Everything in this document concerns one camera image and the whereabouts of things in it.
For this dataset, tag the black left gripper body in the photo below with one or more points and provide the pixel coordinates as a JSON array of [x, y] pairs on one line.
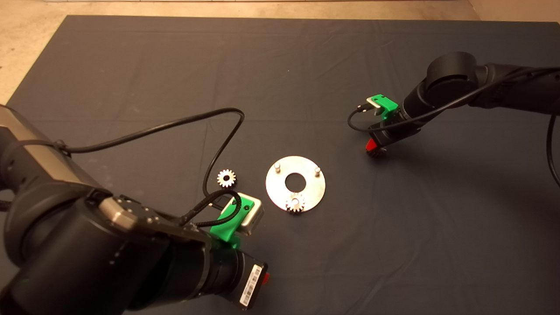
[[227, 275]]

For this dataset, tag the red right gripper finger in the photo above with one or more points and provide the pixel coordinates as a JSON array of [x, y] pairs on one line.
[[371, 145]]

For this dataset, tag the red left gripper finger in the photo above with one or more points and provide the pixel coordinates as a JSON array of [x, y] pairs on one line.
[[265, 278]]

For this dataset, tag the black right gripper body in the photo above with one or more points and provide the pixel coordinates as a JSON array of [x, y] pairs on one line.
[[393, 131]]

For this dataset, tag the steel planetary gear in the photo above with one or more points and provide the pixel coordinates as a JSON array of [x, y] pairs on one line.
[[289, 205], [230, 181], [379, 153]]

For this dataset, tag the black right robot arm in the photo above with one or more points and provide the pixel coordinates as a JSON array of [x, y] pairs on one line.
[[450, 74]]

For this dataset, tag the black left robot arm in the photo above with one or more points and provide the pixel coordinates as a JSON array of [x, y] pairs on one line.
[[87, 262]]

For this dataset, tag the round metal carrier plate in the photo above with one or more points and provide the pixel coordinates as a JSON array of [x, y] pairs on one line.
[[280, 188]]

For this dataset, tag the dark grey table cloth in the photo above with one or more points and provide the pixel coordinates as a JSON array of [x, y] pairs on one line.
[[306, 65]]

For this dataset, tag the green right camera mount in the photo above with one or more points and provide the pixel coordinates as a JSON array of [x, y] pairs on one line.
[[387, 105]]

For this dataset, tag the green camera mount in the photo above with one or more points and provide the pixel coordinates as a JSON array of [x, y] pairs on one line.
[[387, 105], [227, 229]]

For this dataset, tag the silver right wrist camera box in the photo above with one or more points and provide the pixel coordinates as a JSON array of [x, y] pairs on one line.
[[374, 109]]

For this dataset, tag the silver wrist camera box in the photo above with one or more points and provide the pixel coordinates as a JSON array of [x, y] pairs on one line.
[[374, 109], [253, 218]]

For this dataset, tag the green left camera mount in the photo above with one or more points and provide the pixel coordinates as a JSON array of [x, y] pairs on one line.
[[227, 229]]

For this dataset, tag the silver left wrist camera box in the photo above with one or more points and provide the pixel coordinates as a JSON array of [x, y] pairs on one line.
[[253, 218]]

